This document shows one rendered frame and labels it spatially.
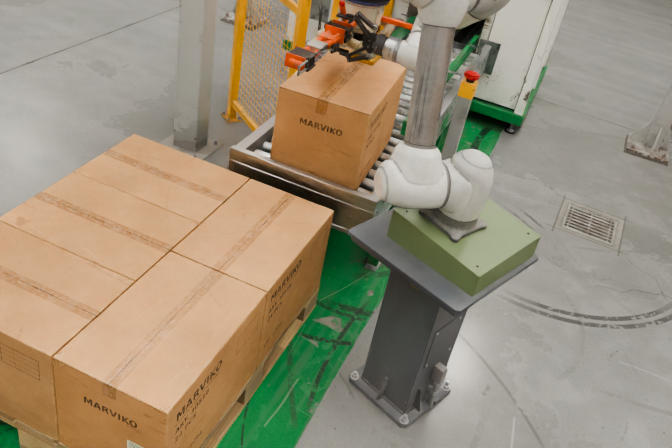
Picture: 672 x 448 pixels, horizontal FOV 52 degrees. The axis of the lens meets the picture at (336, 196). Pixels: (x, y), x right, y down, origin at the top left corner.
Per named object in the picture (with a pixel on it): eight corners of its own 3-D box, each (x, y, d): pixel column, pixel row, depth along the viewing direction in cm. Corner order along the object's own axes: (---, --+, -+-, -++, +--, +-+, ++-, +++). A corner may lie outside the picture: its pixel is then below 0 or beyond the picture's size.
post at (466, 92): (414, 249, 367) (464, 76, 313) (426, 253, 366) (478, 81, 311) (410, 255, 362) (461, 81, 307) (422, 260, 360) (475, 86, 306)
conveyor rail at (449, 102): (477, 69, 487) (485, 43, 476) (484, 71, 485) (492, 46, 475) (359, 233, 302) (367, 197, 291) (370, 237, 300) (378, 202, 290)
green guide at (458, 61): (471, 45, 481) (475, 33, 476) (486, 50, 478) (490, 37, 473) (399, 134, 352) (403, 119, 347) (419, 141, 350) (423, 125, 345)
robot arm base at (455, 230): (494, 224, 244) (500, 212, 240) (454, 243, 230) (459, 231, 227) (457, 194, 253) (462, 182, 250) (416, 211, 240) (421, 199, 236)
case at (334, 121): (316, 116, 355) (329, 42, 333) (390, 139, 347) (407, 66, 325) (268, 168, 306) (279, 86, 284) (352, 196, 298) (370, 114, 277)
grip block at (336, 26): (329, 32, 277) (331, 18, 273) (351, 39, 274) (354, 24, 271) (321, 38, 270) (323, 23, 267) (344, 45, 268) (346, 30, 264)
